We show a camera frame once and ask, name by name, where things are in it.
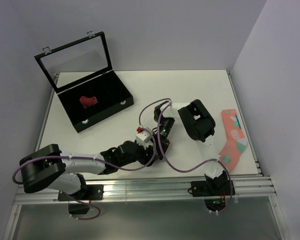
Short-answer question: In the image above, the maroon sock with orange cuff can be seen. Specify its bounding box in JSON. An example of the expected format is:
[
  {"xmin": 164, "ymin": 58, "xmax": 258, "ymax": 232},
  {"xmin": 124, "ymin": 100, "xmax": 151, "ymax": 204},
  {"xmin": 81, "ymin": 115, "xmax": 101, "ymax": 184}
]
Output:
[{"xmin": 79, "ymin": 96, "xmax": 98, "ymax": 109}]

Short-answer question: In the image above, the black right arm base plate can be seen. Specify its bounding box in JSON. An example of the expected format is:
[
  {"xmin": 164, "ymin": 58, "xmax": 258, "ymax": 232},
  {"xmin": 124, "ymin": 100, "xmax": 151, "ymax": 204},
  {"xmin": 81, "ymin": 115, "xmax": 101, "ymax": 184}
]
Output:
[{"xmin": 188, "ymin": 180, "xmax": 236, "ymax": 197}]

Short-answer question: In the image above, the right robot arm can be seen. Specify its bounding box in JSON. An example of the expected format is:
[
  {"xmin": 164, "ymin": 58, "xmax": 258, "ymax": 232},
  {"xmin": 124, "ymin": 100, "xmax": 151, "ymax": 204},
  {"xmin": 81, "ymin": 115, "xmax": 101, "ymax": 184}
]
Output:
[{"xmin": 154, "ymin": 99, "xmax": 233, "ymax": 195}]

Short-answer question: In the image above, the aluminium frame rail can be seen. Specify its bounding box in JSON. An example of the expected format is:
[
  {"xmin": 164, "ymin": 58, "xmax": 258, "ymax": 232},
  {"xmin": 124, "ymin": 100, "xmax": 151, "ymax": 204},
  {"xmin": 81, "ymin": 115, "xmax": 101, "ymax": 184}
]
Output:
[{"xmin": 13, "ymin": 176, "xmax": 277, "ymax": 205}]

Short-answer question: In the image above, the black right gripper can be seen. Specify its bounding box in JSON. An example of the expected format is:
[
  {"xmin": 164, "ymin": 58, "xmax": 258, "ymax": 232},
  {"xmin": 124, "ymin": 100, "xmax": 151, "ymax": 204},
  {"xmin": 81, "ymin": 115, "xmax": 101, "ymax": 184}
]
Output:
[{"xmin": 149, "ymin": 117, "xmax": 176, "ymax": 160}]

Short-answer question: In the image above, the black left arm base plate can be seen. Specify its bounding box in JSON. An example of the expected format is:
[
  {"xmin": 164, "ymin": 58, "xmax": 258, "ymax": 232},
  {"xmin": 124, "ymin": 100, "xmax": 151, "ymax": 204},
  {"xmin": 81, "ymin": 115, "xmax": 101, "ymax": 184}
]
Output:
[{"xmin": 57, "ymin": 184, "xmax": 104, "ymax": 202}]

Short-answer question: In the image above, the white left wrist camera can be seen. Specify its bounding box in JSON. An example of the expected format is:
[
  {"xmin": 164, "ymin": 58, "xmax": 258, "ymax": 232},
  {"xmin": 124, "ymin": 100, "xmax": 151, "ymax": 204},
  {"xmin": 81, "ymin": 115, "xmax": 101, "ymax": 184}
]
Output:
[{"xmin": 135, "ymin": 127, "xmax": 153, "ymax": 148}]

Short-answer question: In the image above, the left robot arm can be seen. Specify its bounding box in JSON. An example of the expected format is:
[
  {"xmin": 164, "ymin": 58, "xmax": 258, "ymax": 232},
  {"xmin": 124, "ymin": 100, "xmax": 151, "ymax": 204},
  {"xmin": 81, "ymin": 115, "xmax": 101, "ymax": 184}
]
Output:
[{"xmin": 19, "ymin": 140, "xmax": 160, "ymax": 200}]

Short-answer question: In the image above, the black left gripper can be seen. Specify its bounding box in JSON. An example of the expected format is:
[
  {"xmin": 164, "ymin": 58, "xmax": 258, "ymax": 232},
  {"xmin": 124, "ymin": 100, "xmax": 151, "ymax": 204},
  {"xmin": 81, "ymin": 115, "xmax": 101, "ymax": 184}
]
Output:
[{"xmin": 118, "ymin": 139, "xmax": 159, "ymax": 167}]

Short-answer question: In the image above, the black display case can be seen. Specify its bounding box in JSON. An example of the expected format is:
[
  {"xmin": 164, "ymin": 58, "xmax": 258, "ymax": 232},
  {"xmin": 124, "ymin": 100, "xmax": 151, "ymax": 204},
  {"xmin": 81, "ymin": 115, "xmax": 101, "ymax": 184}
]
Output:
[{"xmin": 34, "ymin": 31, "xmax": 134, "ymax": 133}]

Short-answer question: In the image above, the pink patterned sock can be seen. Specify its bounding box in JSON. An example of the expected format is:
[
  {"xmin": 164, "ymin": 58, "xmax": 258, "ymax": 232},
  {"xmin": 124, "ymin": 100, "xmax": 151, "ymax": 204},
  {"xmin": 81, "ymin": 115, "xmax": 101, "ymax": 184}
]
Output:
[{"xmin": 219, "ymin": 109, "xmax": 248, "ymax": 172}]

